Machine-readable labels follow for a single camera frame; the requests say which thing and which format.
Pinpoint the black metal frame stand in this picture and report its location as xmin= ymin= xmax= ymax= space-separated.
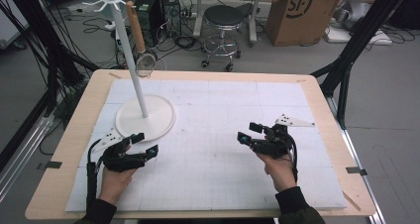
xmin=309 ymin=0 xmax=416 ymax=131
xmin=0 ymin=0 xmax=101 ymax=172

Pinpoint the white grid mat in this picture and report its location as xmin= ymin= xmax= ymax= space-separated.
xmin=64 ymin=77 xmax=348 ymax=213

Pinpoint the white hook rack stand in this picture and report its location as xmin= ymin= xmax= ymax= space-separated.
xmin=81 ymin=0 xmax=177 ymax=144

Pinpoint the wooden handled mesh strainer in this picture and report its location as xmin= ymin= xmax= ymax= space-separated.
xmin=126 ymin=0 xmax=158 ymax=79

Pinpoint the black round stool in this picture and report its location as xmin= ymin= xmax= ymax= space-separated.
xmin=200 ymin=3 xmax=254 ymax=73

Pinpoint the aluminium rail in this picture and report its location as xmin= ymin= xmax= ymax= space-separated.
xmin=0 ymin=112 xmax=56 ymax=202
xmin=324 ymin=96 xmax=388 ymax=224

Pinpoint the brown cardboard box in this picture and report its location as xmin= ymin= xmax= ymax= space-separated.
xmin=264 ymin=0 xmax=345 ymax=48

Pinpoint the coiled black floor cable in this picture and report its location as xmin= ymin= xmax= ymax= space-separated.
xmin=173 ymin=35 xmax=203 ymax=53

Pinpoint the grey bag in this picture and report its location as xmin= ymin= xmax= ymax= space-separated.
xmin=331 ymin=0 xmax=373 ymax=33

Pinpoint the black tape piece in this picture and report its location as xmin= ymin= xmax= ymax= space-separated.
xmin=345 ymin=166 xmax=368 ymax=177
xmin=36 ymin=161 xmax=63 ymax=171

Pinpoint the person's right hand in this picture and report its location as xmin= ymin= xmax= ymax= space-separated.
xmin=256 ymin=152 xmax=298 ymax=194

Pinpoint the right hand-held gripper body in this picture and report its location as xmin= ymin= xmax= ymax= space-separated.
xmin=248 ymin=113 xmax=316 ymax=160

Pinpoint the person's left hand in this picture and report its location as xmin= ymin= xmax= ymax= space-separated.
xmin=98 ymin=166 xmax=139 ymax=206

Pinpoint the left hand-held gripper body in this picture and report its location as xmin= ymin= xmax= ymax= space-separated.
xmin=91 ymin=128 xmax=149 ymax=173

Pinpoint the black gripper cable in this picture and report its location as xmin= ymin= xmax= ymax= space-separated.
xmin=286 ymin=134 xmax=300 ymax=184
xmin=85 ymin=138 xmax=104 ymax=212

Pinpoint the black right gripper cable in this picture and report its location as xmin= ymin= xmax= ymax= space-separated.
xmin=286 ymin=134 xmax=300 ymax=184

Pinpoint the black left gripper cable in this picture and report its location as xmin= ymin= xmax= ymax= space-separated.
xmin=85 ymin=138 xmax=104 ymax=212

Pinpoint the black computer tower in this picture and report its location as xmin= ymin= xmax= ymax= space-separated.
xmin=159 ymin=0 xmax=183 ymax=39
xmin=129 ymin=0 xmax=163 ymax=49

